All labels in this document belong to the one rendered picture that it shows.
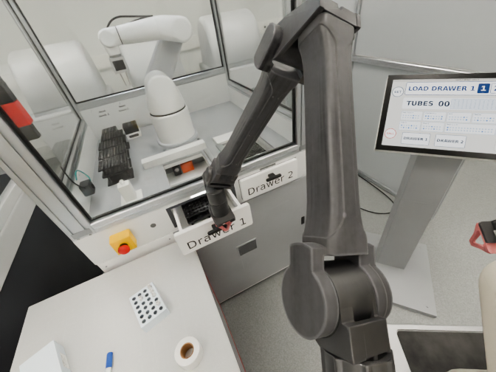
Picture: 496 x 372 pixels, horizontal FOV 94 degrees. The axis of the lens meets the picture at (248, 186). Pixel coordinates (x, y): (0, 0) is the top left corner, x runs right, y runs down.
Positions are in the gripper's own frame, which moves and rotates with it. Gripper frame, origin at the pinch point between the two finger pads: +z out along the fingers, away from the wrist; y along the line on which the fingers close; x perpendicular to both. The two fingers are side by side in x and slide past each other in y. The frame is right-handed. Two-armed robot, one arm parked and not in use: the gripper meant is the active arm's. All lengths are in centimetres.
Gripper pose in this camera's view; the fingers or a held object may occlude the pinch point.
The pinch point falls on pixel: (225, 227)
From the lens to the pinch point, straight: 85.2
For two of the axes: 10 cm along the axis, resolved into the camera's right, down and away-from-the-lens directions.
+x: -9.0, 3.6, -2.5
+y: -4.2, -5.7, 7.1
